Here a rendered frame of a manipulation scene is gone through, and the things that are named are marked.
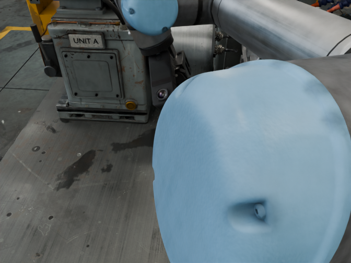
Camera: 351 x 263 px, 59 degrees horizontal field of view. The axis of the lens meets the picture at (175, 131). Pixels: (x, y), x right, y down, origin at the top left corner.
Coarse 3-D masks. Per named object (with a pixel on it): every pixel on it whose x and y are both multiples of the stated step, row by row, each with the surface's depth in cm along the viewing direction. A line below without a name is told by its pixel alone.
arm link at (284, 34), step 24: (216, 0) 45; (240, 0) 40; (264, 0) 37; (288, 0) 35; (216, 24) 47; (240, 24) 39; (264, 24) 35; (288, 24) 32; (312, 24) 29; (336, 24) 28; (264, 48) 35; (288, 48) 31; (312, 48) 28; (336, 48) 26
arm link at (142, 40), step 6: (132, 30) 58; (168, 30) 59; (132, 36) 60; (138, 36) 58; (144, 36) 58; (150, 36) 57; (156, 36) 58; (162, 36) 58; (168, 36) 59; (138, 42) 59; (144, 42) 58; (150, 42) 58; (156, 42) 58; (162, 42) 59; (144, 48) 60; (150, 48) 60
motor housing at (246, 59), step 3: (243, 48) 112; (246, 48) 108; (243, 51) 112; (243, 54) 112; (243, 57) 112; (246, 57) 107; (249, 57) 103; (252, 57) 101; (255, 57) 101; (258, 57) 99; (243, 60) 113; (246, 60) 105; (249, 60) 102; (252, 60) 100; (255, 60) 100
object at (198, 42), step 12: (180, 36) 97; (192, 36) 97; (204, 36) 96; (216, 36) 110; (180, 48) 97; (192, 48) 97; (204, 48) 97; (216, 48) 102; (192, 60) 99; (204, 60) 98; (192, 72) 102; (204, 72) 101
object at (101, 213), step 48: (48, 96) 128; (48, 144) 107; (96, 144) 107; (144, 144) 107; (0, 192) 92; (48, 192) 92; (96, 192) 92; (144, 192) 92; (0, 240) 81; (48, 240) 81; (96, 240) 81; (144, 240) 81
